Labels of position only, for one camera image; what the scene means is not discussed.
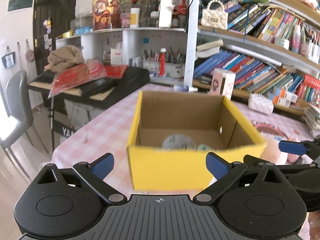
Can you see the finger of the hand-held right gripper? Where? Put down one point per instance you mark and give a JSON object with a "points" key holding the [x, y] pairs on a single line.
{"points": [[292, 148], [252, 159]]}

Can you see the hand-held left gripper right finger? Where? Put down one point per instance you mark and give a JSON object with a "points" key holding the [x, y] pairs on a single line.
{"points": [[216, 166]]}

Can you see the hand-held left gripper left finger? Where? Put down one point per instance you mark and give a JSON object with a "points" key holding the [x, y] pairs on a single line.
{"points": [[103, 165]]}

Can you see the yellow cardboard box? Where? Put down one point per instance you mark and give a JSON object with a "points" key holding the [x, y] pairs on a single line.
{"points": [[170, 167]]}

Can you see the small teal object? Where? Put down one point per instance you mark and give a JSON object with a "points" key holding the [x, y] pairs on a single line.
{"points": [[205, 147]]}

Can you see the stack of papers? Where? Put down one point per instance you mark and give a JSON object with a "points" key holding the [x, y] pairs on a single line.
{"points": [[312, 120]]}

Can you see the grey round object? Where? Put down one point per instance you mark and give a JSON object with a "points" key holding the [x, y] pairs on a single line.
{"points": [[178, 141]]}

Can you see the small orange white boxes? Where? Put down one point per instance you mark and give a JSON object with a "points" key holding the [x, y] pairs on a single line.
{"points": [[282, 97]]}

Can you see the white quilted pouch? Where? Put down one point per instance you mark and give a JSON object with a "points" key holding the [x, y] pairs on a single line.
{"points": [[261, 104]]}

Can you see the black keyboard stand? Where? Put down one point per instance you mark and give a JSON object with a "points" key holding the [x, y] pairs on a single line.
{"points": [[62, 130]]}

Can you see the pink box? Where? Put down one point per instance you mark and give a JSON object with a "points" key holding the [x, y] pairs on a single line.
{"points": [[222, 85]]}

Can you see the small clear bottle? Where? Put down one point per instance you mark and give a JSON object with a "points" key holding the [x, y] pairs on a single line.
{"points": [[183, 88]]}

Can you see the row of blue red books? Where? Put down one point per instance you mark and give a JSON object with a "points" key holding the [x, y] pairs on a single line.
{"points": [[245, 72]]}

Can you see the black electronic keyboard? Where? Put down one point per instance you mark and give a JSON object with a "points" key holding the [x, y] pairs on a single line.
{"points": [[130, 77]]}

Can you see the red plastic bag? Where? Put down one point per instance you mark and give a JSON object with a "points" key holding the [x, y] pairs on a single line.
{"points": [[75, 77]]}

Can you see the red envelope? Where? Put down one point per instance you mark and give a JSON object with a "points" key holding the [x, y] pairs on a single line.
{"points": [[116, 71]]}

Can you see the grey chair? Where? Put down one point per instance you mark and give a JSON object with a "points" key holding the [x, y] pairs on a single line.
{"points": [[17, 115]]}

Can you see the white pen cups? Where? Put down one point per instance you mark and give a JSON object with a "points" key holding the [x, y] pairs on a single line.
{"points": [[310, 47]]}

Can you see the white round jar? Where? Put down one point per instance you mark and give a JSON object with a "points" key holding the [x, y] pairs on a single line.
{"points": [[282, 43]]}

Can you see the white pen holder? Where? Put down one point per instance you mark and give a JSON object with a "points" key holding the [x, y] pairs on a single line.
{"points": [[172, 68]]}

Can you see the pastel bottle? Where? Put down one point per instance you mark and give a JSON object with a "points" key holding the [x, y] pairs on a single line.
{"points": [[296, 38]]}

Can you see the white box red label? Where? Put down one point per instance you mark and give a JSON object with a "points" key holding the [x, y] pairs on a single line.
{"points": [[116, 56]]}

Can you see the beige cloth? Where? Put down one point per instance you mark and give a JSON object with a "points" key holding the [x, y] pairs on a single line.
{"points": [[65, 58]]}

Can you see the white shelf unit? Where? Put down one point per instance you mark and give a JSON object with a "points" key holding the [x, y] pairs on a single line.
{"points": [[95, 42]]}

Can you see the white pole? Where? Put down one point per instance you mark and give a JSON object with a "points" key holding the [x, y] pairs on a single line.
{"points": [[191, 42]]}

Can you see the wooden bookshelf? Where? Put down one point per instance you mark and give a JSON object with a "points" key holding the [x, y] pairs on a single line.
{"points": [[225, 32]]}

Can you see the row of leaning books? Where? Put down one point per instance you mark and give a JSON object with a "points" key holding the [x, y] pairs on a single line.
{"points": [[262, 21]]}

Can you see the pink hanging bag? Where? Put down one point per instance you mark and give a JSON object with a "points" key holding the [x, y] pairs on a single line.
{"points": [[29, 54]]}

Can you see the blue packet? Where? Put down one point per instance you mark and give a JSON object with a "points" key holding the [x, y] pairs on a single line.
{"points": [[83, 30]]}

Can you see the dark hanging bag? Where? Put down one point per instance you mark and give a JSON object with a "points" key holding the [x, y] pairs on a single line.
{"points": [[8, 60]]}

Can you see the white quilted handbag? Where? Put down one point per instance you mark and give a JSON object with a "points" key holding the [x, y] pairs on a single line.
{"points": [[214, 17]]}

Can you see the white bottle yellow label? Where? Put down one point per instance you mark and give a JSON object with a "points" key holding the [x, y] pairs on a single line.
{"points": [[134, 17]]}

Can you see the printed figure canister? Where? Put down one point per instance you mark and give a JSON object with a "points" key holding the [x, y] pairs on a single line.
{"points": [[105, 13]]}

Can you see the door charm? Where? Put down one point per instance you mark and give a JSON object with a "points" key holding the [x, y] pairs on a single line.
{"points": [[47, 24]]}

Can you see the black door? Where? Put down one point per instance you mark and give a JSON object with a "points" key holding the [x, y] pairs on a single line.
{"points": [[55, 12]]}

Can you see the white carton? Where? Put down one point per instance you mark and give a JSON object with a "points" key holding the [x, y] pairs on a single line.
{"points": [[165, 12]]}

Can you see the red bottle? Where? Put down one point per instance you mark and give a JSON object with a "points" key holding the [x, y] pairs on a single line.
{"points": [[183, 3]]}

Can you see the green wall sign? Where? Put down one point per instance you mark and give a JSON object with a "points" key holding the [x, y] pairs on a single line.
{"points": [[20, 4]]}

